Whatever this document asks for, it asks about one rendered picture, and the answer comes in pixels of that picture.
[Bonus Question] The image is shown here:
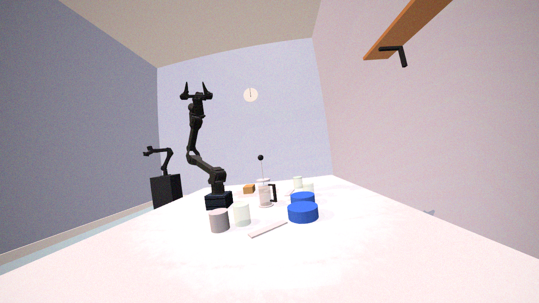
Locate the orange rectangular block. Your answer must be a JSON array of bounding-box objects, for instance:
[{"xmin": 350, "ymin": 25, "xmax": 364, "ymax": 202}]
[{"xmin": 243, "ymin": 184, "xmax": 255, "ymax": 194}]

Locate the blue short cylinder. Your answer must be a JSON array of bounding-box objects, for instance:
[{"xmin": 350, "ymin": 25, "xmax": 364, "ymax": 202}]
[
  {"xmin": 287, "ymin": 201, "xmax": 319, "ymax": 224},
  {"xmin": 290, "ymin": 191, "xmax": 315, "ymax": 203}
]

